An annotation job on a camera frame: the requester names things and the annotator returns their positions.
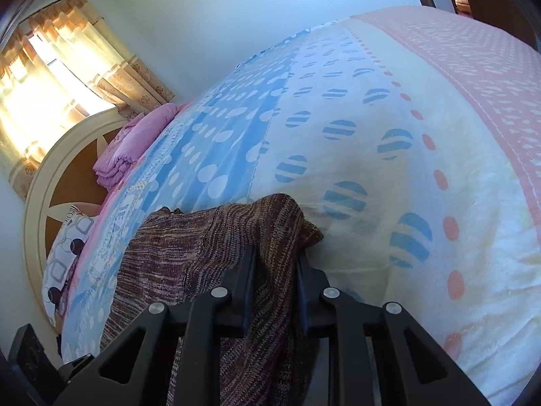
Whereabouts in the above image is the cream and wood headboard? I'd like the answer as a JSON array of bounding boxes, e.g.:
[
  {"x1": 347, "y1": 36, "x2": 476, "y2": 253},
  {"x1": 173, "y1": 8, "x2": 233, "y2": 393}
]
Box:
[{"x1": 23, "y1": 106, "x2": 130, "y2": 336}]

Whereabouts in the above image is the white pillow with dark circles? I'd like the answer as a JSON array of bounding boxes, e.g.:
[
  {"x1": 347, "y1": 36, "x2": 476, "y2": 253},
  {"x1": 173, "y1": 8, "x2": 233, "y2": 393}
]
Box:
[{"x1": 41, "y1": 205, "x2": 97, "y2": 326}]

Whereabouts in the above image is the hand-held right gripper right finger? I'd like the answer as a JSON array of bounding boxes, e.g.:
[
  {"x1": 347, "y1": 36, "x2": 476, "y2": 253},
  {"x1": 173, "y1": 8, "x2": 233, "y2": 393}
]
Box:
[{"x1": 296, "y1": 251, "x2": 493, "y2": 406}]

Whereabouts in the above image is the printed blue pink bed sheet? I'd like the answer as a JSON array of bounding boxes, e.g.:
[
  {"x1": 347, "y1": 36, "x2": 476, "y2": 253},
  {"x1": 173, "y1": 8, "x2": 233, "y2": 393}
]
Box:
[{"x1": 61, "y1": 5, "x2": 541, "y2": 406}]

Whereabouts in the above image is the dark curtain rod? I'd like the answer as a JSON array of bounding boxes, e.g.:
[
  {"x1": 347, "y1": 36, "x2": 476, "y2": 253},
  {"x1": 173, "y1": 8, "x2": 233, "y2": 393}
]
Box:
[{"x1": 6, "y1": 0, "x2": 86, "y2": 35}]

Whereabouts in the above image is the folded purple blanket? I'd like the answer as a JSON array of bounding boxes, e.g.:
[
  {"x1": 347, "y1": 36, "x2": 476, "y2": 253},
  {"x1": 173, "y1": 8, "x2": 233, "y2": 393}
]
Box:
[{"x1": 93, "y1": 102, "x2": 180, "y2": 190}]

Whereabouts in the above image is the yellow patterned curtain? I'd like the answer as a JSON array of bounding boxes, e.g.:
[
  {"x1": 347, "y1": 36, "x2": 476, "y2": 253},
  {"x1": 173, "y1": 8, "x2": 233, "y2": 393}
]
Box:
[{"x1": 0, "y1": 0, "x2": 176, "y2": 201}]

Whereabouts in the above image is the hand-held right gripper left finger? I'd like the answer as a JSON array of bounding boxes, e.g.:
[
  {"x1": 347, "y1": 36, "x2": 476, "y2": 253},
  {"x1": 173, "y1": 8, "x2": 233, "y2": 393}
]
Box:
[{"x1": 53, "y1": 245, "x2": 258, "y2": 406}]

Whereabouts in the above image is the brown knit sweater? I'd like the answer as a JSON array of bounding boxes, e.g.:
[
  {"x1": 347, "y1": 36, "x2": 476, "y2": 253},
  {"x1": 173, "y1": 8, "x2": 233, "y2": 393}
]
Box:
[{"x1": 99, "y1": 193, "x2": 325, "y2": 406}]

